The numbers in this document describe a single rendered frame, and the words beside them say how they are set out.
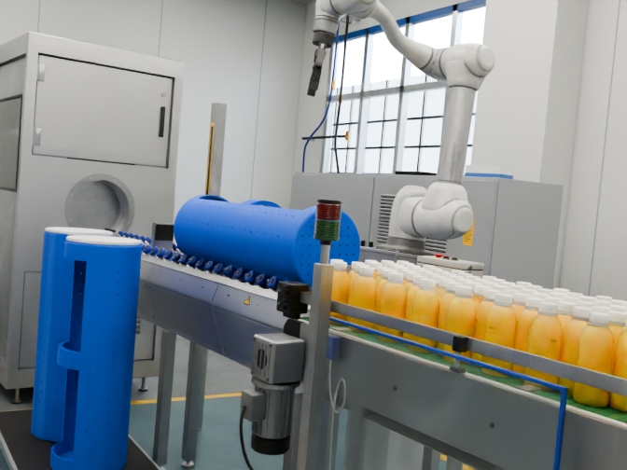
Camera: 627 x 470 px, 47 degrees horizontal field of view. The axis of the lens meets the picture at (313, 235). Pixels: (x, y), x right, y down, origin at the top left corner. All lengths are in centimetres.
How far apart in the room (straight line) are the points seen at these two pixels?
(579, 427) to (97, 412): 187
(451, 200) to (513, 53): 267
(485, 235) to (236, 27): 473
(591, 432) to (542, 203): 274
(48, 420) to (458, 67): 219
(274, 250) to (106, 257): 68
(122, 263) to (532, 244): 227
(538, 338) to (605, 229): 343
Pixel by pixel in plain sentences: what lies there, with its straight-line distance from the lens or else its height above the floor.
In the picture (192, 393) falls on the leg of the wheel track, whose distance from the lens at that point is 333.
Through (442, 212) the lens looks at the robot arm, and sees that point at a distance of 272.
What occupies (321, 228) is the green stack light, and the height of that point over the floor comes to 119.
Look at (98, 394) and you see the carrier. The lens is 284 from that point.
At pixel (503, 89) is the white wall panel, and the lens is 529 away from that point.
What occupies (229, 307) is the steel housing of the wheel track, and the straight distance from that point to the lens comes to 263.
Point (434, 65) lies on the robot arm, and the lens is 296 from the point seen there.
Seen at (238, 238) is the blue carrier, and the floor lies 109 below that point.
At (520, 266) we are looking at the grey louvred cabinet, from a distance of 403.
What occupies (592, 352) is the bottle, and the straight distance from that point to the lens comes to 152.
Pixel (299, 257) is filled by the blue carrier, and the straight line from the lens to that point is 230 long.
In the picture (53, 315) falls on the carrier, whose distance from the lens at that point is 319.
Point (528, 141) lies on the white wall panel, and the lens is 506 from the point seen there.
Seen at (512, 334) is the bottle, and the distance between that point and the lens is 167.
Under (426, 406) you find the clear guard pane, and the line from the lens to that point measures 168.
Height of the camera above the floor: 126
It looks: 3 degrees down
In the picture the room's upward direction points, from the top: 5 degrees clockwise
